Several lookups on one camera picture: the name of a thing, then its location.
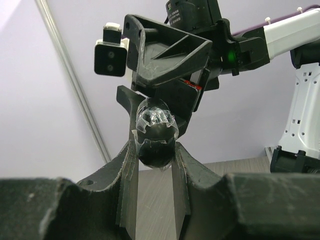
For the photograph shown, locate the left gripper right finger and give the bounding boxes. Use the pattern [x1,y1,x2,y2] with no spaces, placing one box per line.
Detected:
[171,142,320,240]

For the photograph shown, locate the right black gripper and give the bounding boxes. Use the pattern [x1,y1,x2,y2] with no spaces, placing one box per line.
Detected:
[116,14,223,141]

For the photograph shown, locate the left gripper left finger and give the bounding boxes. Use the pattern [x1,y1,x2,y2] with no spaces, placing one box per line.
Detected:
[0,140,138,240]

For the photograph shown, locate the dusty black oval case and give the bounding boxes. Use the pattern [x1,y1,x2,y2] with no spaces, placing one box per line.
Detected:
[132,97,179,172]

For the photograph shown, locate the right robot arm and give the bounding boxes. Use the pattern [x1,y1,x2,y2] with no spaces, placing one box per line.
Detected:
[123,0,320,170]

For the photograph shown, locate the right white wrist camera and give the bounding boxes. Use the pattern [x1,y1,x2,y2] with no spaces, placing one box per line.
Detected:
[93,22,130,77]

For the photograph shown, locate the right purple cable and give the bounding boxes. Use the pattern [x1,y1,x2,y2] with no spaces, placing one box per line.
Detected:
[231,6,320,36]

